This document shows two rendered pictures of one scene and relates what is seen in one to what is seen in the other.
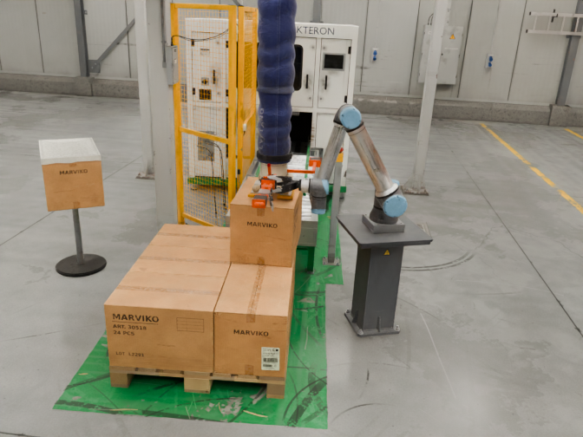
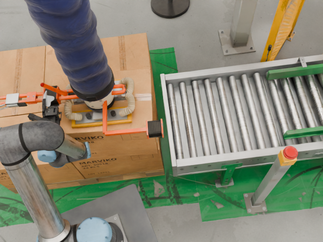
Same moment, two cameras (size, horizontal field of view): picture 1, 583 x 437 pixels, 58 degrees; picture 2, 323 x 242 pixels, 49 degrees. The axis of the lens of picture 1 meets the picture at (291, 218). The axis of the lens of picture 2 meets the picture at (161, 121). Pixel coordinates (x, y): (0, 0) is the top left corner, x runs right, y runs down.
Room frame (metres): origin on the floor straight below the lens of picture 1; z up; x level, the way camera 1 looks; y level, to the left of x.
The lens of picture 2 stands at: (3.67, -0.93, 2.72)
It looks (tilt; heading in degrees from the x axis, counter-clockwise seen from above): 63 degrees down; 89
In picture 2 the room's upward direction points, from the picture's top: 8 degrees counter-clockwise
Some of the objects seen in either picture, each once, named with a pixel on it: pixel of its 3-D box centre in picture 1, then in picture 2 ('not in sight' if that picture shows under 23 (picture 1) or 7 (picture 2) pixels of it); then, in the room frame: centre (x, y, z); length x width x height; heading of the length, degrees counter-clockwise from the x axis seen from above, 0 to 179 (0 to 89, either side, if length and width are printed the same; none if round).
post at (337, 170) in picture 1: (335, 209); (268, 183); (4.29, -0.37, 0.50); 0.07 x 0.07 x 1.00; 88
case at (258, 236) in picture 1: (268, 218); (107, 115); (3.35, 0.16, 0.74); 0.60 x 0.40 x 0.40; 174
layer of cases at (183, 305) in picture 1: (215, 289); (78, 109); (3.06, 0.47, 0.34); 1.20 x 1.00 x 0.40; 178
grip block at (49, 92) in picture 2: (268, 182); (52, 95); (3.11, 0.15, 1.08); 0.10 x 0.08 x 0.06; 86
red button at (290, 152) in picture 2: not in sight; (290, 153); (4.29, -0.37, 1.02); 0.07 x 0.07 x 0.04
